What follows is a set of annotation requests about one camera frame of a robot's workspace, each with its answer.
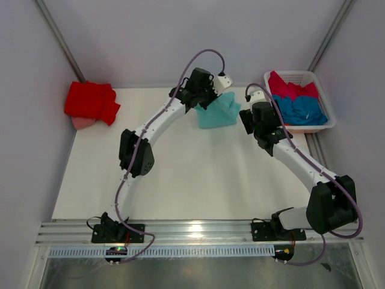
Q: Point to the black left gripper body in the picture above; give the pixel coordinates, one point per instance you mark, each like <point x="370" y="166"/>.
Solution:
<point x="206" y="95"/>

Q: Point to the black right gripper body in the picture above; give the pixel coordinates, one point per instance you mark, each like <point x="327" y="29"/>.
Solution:
<point x="246" y="116"/>

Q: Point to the teal t shirt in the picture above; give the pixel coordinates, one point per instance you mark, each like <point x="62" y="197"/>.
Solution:
<point x="221" y="112"/>

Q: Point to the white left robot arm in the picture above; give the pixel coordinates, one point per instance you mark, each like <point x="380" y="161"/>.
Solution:
<point x="135" y="150"/>

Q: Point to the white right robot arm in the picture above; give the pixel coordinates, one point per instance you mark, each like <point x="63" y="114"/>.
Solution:
<point x="278" y="143"/>

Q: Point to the magenta t shirt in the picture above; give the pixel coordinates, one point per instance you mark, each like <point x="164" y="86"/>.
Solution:
<point x="282" y="89"/>

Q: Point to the blue t shirt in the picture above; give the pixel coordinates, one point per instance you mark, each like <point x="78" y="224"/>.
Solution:
<point x="304" y="111"/>

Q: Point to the white plastic basket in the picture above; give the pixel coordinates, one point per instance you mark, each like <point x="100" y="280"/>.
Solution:
<point x="303" y="78"/>

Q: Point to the red folded t shirt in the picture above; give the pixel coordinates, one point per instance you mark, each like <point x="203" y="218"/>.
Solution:
<point x="92" y="101"/>

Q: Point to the pink folded t shirt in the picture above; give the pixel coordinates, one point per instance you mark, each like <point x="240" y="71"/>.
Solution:
<point x="82" y="123"/>

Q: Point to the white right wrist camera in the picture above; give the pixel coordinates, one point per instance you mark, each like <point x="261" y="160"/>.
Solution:
<point x="255" y="96"/>

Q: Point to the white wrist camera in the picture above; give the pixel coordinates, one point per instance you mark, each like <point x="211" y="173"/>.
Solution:
<point x="221" y="83"/>
<point x="255" y="96"/>

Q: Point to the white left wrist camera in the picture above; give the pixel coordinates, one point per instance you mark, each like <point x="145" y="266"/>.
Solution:
<point x="221" y="83"/>

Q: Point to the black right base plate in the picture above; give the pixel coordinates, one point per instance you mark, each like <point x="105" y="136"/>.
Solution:
<point x="262" y="230"/>

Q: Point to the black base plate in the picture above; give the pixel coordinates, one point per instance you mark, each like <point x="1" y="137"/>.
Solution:
<point x="119" y="234"/>
<point x="262" y="230"/>

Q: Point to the white slotted cable duct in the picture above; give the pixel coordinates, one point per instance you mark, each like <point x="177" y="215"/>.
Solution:
<point x="179" y="251"/>

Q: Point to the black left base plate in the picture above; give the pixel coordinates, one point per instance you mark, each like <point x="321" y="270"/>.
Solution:
<point x="119" y="234"/>

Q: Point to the aluminium mounting rail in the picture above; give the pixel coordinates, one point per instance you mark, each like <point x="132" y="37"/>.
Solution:
<point x="167" y="232"/>

